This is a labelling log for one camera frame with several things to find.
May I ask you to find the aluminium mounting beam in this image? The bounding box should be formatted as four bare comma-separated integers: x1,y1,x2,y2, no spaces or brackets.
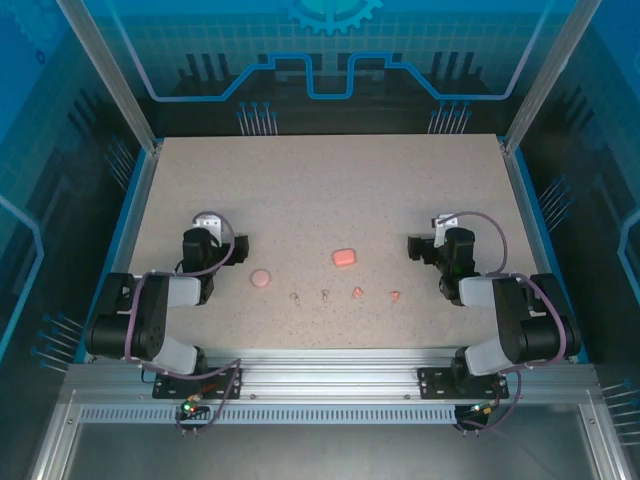
64,348,599,402

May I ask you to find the steel bottom plate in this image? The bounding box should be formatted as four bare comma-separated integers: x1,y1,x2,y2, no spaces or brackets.
59,420,601,480

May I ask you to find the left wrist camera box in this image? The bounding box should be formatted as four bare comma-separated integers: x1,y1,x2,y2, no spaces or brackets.
192,211,224,236

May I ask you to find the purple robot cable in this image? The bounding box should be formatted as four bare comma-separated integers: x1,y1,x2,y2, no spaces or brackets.
449,210,572,437
122,211,245,437

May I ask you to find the blue edged side rail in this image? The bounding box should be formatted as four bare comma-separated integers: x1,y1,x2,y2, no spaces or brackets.
74,139,165,365
499,137,591,365

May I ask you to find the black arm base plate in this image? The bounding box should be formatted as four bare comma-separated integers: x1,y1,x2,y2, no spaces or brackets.
152,367,244,400
417,367,510,400

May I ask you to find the aluminium frame post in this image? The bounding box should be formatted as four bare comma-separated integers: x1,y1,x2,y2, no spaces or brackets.
55,0,165,155
501,0,590,155

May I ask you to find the slotted grey cable duct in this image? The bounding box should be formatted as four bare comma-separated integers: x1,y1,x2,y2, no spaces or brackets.
79,405,459,425

